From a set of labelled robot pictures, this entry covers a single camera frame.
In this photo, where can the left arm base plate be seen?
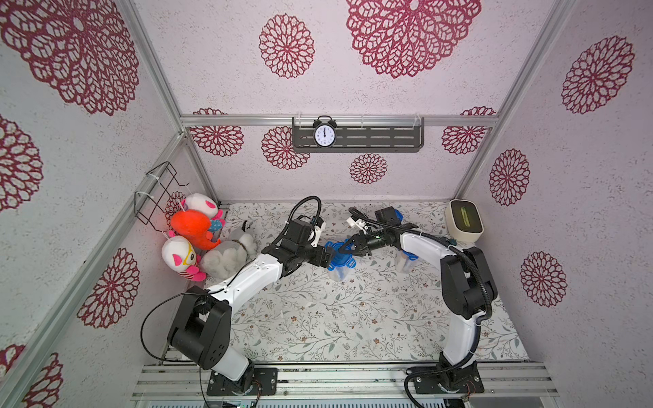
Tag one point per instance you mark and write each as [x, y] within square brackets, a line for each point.
[256, 381]

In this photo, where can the red orange plush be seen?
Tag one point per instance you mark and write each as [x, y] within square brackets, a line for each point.
[194, 226]

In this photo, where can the white plush yellow glasses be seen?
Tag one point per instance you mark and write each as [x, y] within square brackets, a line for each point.
[181, 257]

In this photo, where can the grey wall shelf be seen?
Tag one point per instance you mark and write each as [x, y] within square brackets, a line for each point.
[363, 138]

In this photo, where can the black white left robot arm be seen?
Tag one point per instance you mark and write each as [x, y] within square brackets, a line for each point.
[201, 328]

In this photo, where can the cream box green window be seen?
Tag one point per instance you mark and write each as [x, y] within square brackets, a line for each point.
[463, 221]

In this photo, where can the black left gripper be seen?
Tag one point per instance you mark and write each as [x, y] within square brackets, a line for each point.
[319, 259]

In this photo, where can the black wire basket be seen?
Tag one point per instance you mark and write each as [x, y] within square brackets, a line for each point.
[154, 206]

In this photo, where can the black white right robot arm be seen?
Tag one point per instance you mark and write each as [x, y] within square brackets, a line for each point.
[467, 285]

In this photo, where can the white pink plush top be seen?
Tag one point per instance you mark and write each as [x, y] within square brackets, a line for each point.
[202, 204]

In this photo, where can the blue lid front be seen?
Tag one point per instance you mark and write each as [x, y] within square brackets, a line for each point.
[410, 256]

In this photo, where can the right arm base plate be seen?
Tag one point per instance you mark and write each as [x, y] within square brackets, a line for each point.
[461, 381]

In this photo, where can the clear plastic container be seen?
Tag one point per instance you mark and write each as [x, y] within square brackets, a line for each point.
[404, 265]
[339, 274]

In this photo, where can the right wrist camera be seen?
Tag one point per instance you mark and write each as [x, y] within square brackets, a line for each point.
[355, 222]

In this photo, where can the black alarm clock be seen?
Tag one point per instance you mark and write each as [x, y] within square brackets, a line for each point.
[325, 131]

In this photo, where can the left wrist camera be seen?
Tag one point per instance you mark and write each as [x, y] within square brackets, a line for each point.
[318, 227]

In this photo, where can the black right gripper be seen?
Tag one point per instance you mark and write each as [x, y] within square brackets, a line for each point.
[366, 242]

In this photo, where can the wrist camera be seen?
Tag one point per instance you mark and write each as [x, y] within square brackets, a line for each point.
[355, 222]
[318, 227]

